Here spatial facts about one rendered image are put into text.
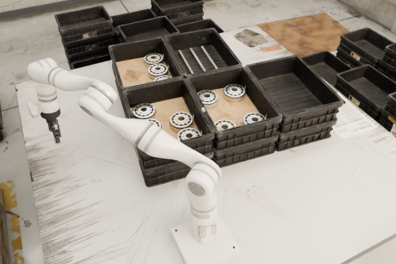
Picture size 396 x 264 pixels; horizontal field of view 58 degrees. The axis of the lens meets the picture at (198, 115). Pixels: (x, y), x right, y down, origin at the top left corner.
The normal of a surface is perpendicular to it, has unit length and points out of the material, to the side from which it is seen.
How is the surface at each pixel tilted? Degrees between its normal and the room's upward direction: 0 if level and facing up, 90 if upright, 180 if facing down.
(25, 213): 0
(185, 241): 4
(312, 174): 0
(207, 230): 86
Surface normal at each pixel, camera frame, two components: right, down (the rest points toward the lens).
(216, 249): -0.04, -0.77
